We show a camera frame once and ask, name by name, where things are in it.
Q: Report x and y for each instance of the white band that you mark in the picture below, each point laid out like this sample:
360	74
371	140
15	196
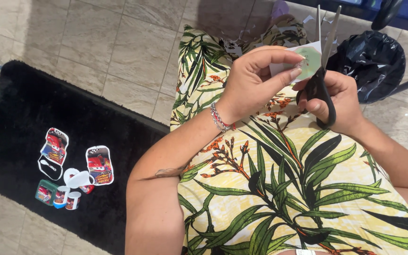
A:
305	252

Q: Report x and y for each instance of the leaf print dress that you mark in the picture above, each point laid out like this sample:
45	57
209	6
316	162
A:
278	184

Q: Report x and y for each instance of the green car print box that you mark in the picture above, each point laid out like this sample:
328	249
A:
45	192

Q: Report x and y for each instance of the small red car print piece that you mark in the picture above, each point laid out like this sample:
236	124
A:
87	189

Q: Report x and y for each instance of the blue furniture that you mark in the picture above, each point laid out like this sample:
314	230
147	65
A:
352	9

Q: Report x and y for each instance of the car print cup blue base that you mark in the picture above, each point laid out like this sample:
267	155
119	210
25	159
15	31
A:
61	197

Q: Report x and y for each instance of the lilac paper piece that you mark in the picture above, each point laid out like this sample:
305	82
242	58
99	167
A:
279	9

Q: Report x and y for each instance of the person's right hand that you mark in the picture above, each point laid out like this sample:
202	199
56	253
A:
345	99

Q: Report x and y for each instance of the white paper scraps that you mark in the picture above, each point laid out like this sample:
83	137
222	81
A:
232	46

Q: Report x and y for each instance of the car cutout with spoon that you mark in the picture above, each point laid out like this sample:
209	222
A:
54	148

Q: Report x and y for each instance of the black plastic trash bag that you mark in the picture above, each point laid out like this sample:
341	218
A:
374	63

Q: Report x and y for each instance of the person's left hand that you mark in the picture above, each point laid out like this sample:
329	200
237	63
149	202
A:
246	81

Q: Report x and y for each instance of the green round paper cutout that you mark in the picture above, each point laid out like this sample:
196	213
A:
312	61

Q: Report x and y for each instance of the car print cup white base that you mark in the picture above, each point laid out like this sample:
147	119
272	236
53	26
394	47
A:
73	201

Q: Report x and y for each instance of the black wheel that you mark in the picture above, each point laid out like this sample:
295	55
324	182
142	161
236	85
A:
386	12

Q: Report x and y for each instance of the red car paper cutout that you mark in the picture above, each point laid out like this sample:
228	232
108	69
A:
99	164

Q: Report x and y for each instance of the black shaggy rug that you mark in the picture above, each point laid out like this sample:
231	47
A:
19	117

